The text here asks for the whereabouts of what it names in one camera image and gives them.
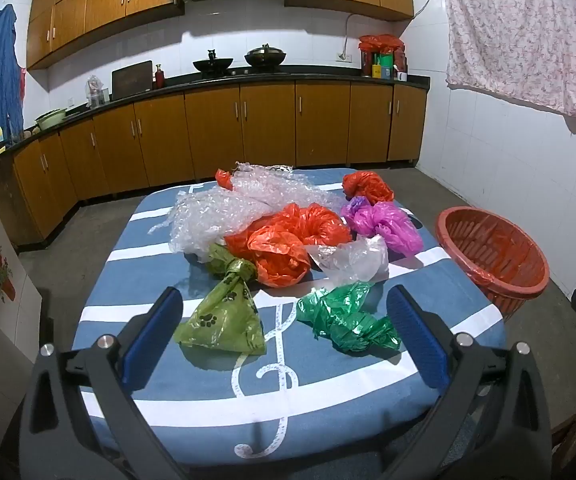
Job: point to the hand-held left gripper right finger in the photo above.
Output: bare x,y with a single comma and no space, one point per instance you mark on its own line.
417,340

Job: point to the pink floral hanging cloth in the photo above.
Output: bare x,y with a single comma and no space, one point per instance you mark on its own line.
517,35

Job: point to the wall socket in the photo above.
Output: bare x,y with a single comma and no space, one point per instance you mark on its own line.
345,56

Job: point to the small purple plastic bag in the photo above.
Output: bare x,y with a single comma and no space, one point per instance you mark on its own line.
355,205

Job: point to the black countertop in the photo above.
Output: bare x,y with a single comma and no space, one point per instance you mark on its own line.
288,77

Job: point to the large orange plastic bag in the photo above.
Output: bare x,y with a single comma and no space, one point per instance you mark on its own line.
288,245

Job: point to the dark green plastic bag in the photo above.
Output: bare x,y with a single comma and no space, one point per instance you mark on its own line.
347,320

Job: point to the red bag-covered containers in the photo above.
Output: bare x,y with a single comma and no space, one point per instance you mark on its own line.
382,66

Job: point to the clear plastic bag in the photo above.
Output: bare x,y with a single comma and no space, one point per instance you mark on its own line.
352,257

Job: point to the glass jar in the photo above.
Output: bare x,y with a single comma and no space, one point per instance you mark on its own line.
96,94

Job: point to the red plastic basket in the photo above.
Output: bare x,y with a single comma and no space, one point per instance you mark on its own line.
517,280

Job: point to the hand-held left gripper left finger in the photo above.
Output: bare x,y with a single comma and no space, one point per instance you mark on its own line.
150,340

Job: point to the dark cutting board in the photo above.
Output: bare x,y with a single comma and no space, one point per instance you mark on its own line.
132,81

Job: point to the blue white striped blanket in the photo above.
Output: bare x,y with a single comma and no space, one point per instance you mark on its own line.
193,410

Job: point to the red plastic bag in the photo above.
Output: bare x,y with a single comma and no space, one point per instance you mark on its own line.
380,42

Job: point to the wooden lower cabinets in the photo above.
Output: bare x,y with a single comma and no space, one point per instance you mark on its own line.
218,135

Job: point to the clear bubble wrap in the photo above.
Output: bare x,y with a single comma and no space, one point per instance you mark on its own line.
228,210

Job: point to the green basin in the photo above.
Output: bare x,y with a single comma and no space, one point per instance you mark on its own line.
50,119

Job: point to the red bottle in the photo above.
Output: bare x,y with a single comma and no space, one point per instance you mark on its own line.
159,77

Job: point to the crumpled orange plastic bag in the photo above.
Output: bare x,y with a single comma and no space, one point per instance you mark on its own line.
367,186

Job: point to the black wok with lid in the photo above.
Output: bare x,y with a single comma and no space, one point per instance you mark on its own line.
265,56

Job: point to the pink plastic bag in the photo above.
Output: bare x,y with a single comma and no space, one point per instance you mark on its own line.
382,222

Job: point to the light green pawprint bag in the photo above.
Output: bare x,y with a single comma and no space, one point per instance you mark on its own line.
223,315

